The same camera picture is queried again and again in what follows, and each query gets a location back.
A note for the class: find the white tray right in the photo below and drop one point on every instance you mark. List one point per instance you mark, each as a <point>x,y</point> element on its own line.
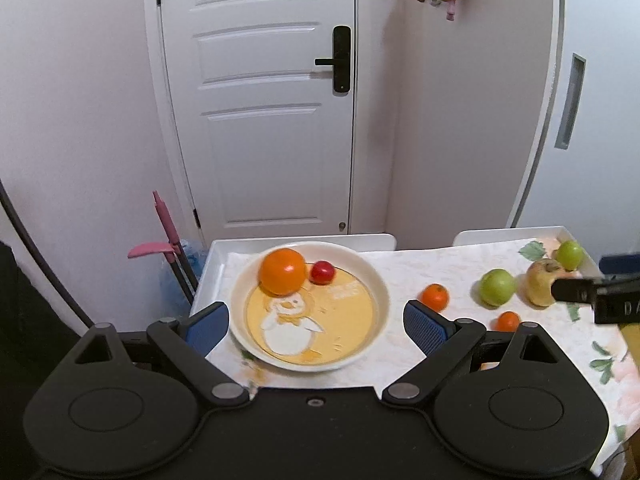
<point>525,234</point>

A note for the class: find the black door handle lock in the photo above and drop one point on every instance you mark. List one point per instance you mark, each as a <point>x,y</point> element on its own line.
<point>341,59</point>

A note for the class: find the white door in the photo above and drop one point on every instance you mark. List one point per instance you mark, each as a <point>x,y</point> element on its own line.
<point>265,141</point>

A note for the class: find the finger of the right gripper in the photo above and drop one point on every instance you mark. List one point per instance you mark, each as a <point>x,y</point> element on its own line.
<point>574,290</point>
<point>624,264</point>

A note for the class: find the large green apple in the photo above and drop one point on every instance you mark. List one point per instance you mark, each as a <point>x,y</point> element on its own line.
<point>497,286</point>

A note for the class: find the floral tablecloth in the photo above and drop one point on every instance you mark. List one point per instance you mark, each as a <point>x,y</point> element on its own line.
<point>600,352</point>

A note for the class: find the small tangerine with stem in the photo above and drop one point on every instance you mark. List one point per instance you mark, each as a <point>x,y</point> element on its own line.
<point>435,297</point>

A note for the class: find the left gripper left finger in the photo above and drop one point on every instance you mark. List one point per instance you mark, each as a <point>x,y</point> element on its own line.
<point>185,345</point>

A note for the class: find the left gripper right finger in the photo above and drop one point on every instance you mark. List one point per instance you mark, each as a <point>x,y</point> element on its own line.
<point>445,345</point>

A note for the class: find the yellow apple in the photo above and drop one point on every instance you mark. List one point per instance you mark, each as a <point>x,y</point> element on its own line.
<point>539,278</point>

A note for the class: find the red cherry tomato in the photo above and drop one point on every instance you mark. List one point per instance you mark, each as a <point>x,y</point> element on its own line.
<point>322,273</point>

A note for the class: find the white duck pattern bowl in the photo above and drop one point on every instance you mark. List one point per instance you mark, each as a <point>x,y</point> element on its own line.
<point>318,327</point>

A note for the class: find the small green apple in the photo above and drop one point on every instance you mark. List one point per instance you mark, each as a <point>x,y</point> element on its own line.
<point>569,255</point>

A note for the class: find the pink mop handle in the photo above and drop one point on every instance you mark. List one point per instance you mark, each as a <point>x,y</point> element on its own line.
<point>172,250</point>

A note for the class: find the large orange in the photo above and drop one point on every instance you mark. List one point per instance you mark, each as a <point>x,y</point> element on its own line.
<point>282,272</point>

